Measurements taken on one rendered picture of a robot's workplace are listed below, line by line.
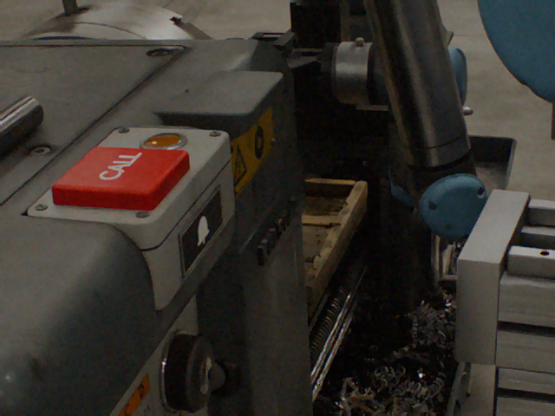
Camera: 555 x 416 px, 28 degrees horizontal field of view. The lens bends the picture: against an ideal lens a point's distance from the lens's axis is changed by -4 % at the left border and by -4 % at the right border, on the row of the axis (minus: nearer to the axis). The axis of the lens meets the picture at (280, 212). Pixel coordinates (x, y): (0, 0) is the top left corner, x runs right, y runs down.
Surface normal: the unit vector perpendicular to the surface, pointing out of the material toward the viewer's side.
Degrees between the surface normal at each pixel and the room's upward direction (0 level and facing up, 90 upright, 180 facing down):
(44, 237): 0
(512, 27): 97
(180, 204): 90
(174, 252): 90
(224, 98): 0
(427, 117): 93
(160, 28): 27
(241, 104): 0
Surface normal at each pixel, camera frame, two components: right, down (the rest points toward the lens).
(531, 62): -0.82, 0.37
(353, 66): -0.26, -0.13
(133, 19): 0.22, -0.86
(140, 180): -0.05, -0.91
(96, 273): 0.62, -0.62
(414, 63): -0.08, 0.46
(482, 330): -0.36, 0.40
